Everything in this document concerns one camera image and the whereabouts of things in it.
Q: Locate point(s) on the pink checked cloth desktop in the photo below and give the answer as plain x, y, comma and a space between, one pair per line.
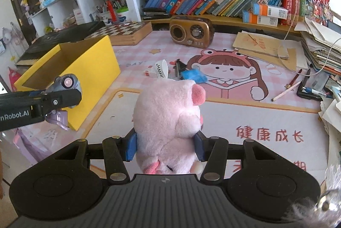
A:
239, 116

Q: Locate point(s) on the red white tall bottle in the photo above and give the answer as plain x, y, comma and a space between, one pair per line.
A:
111, 9

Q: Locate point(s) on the black binder clip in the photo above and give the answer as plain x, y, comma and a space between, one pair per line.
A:
179, 67

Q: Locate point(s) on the white pen holder cup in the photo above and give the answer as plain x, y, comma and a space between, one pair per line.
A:
105, 15

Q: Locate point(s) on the colourful figure ornament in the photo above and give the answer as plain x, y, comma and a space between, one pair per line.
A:
318, 9

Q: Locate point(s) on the blue white marker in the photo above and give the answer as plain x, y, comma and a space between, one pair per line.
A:
315, 91

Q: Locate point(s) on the yellow cardboard box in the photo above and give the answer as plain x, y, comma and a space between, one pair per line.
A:
90, 76

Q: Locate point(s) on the green lid white jar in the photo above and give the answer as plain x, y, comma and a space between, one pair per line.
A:
122, 14

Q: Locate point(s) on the black smartphone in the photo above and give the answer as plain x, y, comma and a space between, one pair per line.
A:
311, 87

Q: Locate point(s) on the white pencil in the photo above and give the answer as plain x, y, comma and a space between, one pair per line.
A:
286, 91

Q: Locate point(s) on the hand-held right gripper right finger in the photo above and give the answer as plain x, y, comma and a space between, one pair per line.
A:
199, 146

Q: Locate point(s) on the red pencil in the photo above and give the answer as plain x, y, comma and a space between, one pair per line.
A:
294, 78

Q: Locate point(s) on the black stapler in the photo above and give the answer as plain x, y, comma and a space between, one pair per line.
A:
155, 13

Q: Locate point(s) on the stack of notebooks and papers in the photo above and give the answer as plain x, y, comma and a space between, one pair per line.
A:
319, 47

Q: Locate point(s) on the pink plush pig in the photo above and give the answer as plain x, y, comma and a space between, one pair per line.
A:
165, 116

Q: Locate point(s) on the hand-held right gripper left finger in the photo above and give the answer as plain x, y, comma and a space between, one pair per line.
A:
131, 145

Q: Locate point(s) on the white box red label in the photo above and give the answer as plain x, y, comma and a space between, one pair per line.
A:
79, 17

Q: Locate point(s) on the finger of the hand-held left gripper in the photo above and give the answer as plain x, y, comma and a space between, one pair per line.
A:
62, 100

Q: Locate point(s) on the wooden chessboard box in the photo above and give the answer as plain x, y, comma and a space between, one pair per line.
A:
122, 32

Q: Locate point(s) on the blue tissue pack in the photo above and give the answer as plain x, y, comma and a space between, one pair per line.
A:
48, 1

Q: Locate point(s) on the brown retro radio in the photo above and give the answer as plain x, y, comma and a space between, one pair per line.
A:
191, 32

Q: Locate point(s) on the blue cloth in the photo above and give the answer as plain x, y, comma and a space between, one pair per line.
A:
194, 75

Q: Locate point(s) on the black pen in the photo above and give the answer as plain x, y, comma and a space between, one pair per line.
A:
305, 77

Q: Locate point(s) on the brown paper envelopes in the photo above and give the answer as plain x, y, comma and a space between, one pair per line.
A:
263, 45

